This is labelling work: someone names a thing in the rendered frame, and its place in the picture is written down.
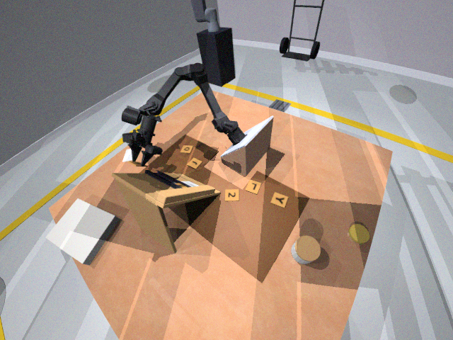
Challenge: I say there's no yellow round disc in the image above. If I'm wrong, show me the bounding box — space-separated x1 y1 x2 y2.
349 224 370 244

